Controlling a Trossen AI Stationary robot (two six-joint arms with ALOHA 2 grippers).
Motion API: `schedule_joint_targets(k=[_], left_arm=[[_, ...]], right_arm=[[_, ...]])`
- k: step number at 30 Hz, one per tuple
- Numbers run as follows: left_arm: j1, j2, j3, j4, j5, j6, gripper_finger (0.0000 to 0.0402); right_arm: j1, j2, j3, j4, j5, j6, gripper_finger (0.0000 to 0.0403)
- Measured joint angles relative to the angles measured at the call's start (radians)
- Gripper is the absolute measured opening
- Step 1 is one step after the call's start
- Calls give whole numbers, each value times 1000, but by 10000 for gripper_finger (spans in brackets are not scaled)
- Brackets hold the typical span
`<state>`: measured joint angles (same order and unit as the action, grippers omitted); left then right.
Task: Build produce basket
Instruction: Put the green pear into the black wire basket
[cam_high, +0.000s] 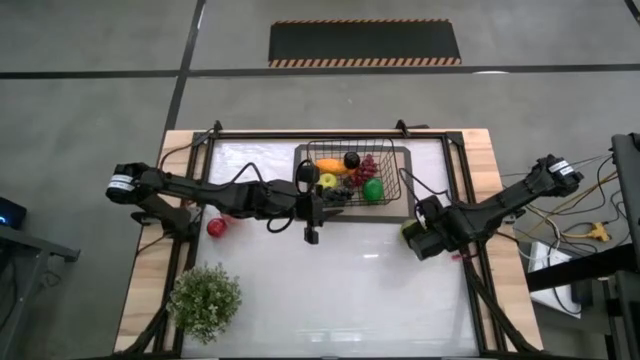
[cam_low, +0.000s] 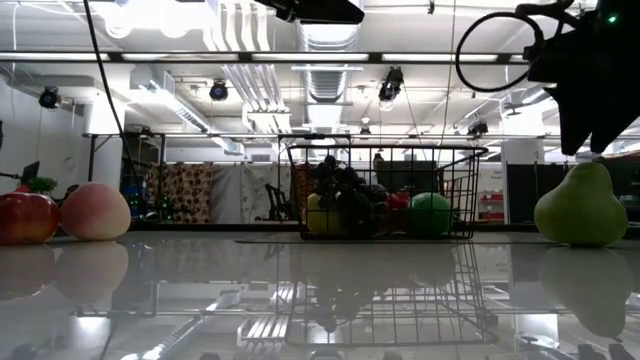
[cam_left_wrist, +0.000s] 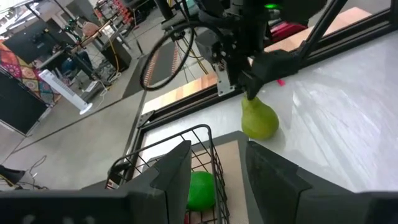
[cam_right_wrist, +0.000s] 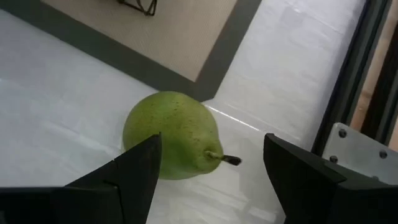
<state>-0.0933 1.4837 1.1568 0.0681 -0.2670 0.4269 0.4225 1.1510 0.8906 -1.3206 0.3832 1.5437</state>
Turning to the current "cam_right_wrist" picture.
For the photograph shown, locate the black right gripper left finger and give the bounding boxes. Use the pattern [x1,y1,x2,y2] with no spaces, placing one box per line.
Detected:
[0,133,163,224]

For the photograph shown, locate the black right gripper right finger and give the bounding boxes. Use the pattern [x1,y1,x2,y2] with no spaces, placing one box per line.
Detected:
[263,133,398,224]

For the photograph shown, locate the green pear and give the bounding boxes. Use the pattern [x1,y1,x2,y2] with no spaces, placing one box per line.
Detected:
[122,90,243,181]

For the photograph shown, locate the silver metal mounting plate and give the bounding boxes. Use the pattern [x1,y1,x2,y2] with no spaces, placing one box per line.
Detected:
[322,122,398,186]

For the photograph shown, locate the white table cover sheet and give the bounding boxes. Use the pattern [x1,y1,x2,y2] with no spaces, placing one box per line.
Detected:
[0,0,371,224]

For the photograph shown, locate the beige placemat with grey border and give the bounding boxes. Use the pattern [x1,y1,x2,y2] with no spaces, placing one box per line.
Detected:
[0,0,264,103]

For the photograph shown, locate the black aluminium table frame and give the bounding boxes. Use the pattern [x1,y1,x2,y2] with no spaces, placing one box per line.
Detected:
[310,0,398,156]

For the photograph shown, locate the black wire basket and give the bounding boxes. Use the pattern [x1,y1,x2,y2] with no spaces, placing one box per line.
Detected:
[116,0,159,17]

